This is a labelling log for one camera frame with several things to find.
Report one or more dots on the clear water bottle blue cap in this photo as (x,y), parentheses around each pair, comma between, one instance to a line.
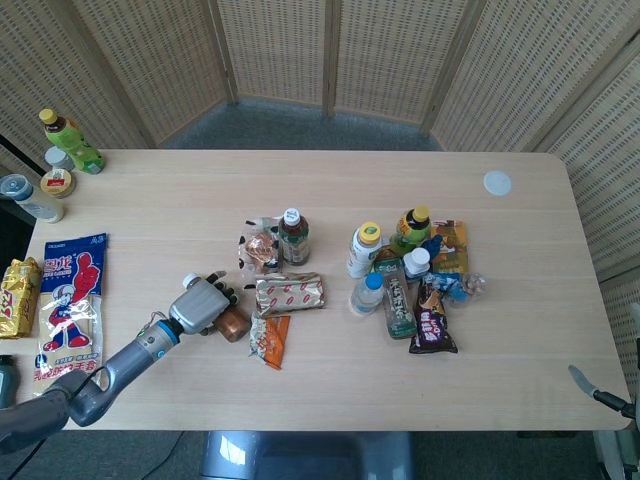
(367,296)

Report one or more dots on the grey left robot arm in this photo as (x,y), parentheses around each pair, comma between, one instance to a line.
(125,357)

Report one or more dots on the gold red-oval snack bag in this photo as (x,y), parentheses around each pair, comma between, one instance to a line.
(290,295)

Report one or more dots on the brown tea bottle white cap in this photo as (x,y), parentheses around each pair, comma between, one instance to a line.
(294,242)

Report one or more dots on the orange silver snack packet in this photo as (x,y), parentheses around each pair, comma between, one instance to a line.
(272,340)

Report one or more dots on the copper brown can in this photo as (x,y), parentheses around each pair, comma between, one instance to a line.
(234,326)

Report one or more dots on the green label tea bottle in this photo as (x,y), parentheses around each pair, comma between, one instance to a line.
(398,305)

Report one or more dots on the clear blue candy packet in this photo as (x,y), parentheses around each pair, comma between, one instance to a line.
(462,287)

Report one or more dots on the cow print snack bag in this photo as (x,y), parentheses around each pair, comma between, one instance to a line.
(257,247)

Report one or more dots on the gold red snack bag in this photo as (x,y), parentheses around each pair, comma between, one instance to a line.
(17,302)

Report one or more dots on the white round disc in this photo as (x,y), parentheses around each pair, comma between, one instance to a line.
(498,183)

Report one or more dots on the blue white noodle package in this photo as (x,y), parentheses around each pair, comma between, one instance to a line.
(72,300)

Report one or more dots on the white bottle yellow cap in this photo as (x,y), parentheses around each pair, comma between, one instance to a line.
(362,252)

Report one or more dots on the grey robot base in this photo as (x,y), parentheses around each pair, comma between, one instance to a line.
(305,456)

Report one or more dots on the grey white capped bottle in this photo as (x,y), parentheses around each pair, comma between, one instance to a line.
(57,157)

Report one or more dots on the light green bottle yellow cap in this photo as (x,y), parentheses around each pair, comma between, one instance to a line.
(75,142)

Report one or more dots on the green bottle dark yellow cap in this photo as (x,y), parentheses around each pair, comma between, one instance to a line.
(411,231)

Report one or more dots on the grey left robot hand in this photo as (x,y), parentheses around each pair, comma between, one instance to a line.
(197,307)

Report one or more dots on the yellow orange snack packet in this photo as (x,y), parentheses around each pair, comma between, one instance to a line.
(454,247)

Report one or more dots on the bamboo folding screen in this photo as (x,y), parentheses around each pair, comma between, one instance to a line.
(380,60)

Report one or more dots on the purple brown snack packet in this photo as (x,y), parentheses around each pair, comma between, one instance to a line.
(433,322)

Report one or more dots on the small white pill bottle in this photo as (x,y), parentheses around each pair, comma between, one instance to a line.
(416,262)

